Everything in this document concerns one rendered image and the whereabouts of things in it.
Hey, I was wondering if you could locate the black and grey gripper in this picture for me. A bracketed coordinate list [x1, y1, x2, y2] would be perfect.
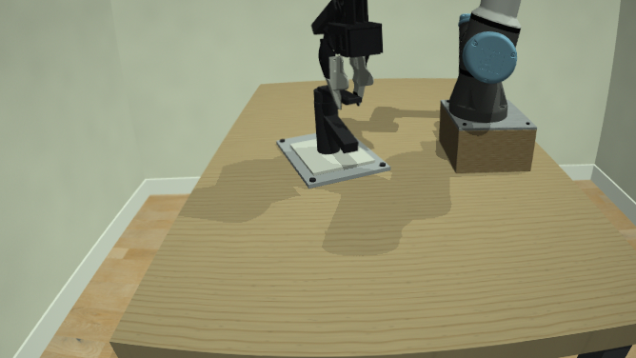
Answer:
[319, 0, 383, 109]

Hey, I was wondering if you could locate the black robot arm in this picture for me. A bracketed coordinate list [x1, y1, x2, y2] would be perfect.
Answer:
[311, 0, 521, 123]

